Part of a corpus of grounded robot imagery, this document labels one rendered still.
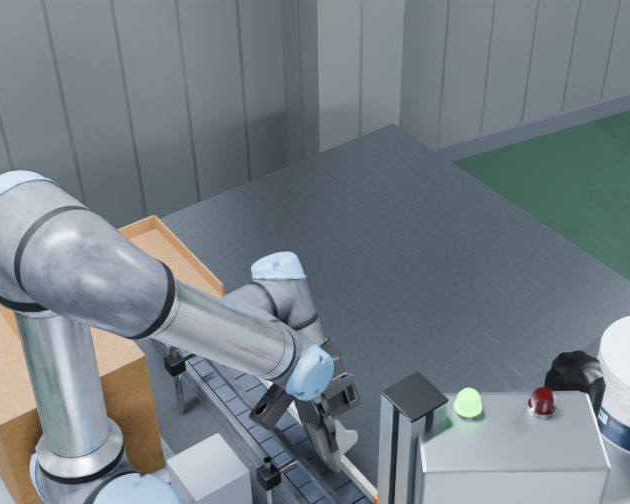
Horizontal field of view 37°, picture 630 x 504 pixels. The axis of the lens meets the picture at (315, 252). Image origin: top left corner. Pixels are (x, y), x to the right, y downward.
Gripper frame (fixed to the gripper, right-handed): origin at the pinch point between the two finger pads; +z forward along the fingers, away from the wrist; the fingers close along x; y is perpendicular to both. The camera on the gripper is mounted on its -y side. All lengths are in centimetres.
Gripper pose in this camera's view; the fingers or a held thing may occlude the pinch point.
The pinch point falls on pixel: (330, 466)
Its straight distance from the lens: 156.6
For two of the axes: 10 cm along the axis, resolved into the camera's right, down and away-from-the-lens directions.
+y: 8.1, -3.8, 4.4
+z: 3.0, 9.2, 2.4
